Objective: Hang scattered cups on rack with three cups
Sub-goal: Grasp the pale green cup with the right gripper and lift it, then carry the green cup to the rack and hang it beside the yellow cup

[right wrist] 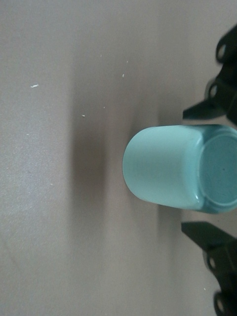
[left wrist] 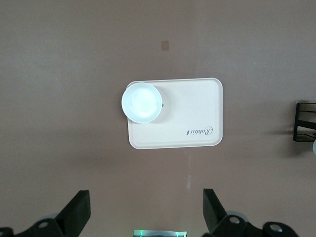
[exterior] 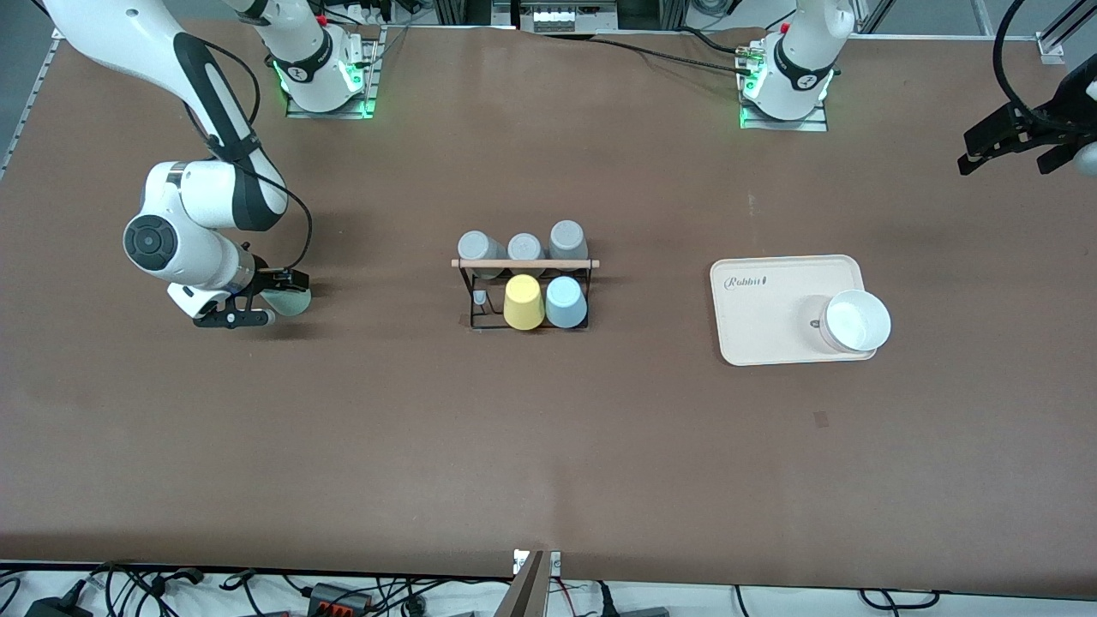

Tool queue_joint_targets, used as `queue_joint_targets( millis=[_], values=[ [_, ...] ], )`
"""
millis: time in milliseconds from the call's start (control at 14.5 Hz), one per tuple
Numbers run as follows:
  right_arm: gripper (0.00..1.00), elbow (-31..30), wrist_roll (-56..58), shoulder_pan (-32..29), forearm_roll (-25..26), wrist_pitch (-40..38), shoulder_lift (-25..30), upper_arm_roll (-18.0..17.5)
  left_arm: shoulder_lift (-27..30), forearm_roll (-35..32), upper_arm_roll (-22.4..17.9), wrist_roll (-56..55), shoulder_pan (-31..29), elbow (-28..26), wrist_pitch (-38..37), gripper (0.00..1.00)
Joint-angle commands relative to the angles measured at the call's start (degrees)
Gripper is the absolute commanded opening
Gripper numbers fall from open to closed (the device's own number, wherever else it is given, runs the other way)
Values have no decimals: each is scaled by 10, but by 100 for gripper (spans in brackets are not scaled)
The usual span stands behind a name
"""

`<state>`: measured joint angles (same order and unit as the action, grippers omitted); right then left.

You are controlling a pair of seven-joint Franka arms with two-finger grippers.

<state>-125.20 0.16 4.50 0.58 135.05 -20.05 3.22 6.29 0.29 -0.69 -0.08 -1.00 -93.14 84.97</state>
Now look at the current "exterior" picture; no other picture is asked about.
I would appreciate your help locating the cream rectangular tray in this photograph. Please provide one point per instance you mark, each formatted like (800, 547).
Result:
(771, 308)

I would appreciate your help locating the white bowl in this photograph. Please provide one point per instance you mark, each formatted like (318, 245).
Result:
(855, 321)

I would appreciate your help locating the light blue plastic cup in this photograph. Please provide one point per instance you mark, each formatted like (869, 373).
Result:
(566, 302)

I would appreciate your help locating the yellow plastic cup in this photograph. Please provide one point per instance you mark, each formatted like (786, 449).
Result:
(524, 302)

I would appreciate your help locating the grey plastic cup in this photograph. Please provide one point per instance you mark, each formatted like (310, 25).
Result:
(480, 246)
(567, 238)
(526, 247)

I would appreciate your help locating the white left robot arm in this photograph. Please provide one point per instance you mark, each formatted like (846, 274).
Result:
(797, 68)

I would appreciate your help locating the grey connector box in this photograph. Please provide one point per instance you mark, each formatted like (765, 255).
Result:
(566, 17)

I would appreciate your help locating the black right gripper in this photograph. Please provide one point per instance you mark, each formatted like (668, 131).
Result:
(263, 281)

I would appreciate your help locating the mint green plastic cup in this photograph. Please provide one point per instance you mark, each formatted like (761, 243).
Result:
(291, 302)

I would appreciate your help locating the black adapter with orange connectors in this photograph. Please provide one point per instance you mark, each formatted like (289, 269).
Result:
(341, 597)

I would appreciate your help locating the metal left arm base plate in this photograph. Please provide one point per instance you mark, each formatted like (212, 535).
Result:
(818, 124)

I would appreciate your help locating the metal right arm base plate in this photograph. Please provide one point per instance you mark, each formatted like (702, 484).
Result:
(368, 86)

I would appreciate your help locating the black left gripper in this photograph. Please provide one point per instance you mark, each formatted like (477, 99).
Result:
(1040, 121)

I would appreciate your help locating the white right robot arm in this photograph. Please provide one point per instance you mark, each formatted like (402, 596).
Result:
(206, 193)

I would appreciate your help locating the black power adapter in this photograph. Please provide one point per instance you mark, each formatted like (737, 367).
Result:
(56, 607)

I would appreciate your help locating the aluminium frame rail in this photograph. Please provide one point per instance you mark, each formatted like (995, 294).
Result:
(1058, 34)
(26, 111)

